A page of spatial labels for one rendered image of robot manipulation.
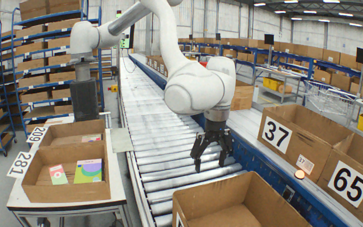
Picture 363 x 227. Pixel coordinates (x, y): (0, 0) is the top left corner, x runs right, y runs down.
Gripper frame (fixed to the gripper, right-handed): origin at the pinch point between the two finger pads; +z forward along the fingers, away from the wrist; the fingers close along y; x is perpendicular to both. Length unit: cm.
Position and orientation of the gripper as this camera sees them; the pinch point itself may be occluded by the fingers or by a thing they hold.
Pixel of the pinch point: (210, 164)
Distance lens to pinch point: 76.7
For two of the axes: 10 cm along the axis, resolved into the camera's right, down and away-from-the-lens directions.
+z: -0.4, 9.3, 3.6
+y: -9.4, 0.9, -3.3
